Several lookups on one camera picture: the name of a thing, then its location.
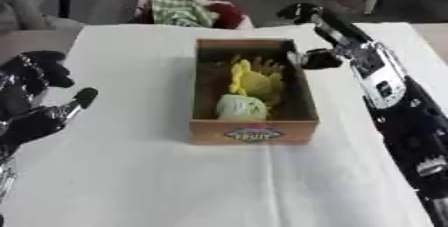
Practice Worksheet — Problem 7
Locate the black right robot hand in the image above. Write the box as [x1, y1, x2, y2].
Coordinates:
[274, 2, 375, 71]

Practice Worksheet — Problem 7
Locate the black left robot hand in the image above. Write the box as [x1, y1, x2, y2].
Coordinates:
[0, 50, 100, 159]

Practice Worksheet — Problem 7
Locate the tan cardboard box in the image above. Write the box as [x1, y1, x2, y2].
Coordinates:
[187, 38, 321, 146]

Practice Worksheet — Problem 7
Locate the yellow soft toy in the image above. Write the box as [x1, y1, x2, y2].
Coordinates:
[227, 55, 286, 105]

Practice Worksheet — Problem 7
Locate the pale green toy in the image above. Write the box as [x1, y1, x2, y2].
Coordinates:
[215, 93, 272, 121]

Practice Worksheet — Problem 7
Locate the grey chair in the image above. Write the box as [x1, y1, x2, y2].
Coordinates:
[0, 0, 86, 35]

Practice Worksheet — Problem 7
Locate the chair with piled cloths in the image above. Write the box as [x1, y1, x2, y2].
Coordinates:
[129, 0, 256, 31]

